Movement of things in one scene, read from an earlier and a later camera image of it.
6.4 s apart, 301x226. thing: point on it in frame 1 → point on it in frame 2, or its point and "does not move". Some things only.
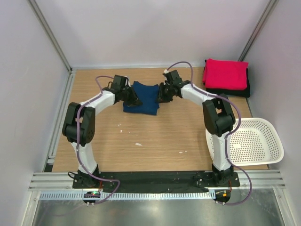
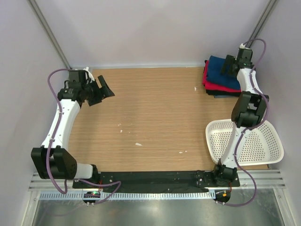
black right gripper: [162, 97] → [229, 60]
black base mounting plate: [157, 182] does not move
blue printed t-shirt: [148, 95] → [214, 76]
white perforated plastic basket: [257, 141] does not move
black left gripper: [134, 100] → [104, 91]
